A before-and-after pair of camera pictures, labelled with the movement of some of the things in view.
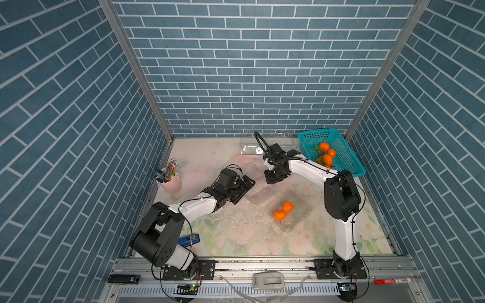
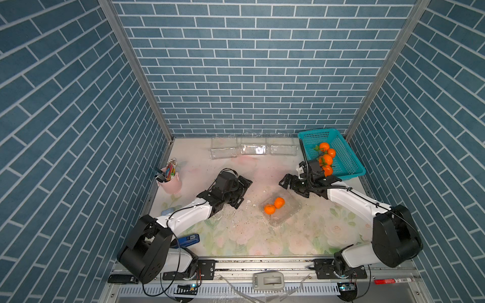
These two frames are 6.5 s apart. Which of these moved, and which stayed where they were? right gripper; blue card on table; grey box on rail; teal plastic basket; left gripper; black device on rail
Moved: right gripper
Stayed: left gripper; blue card on table; black device on rail; grey box on rail; teal plastic basket
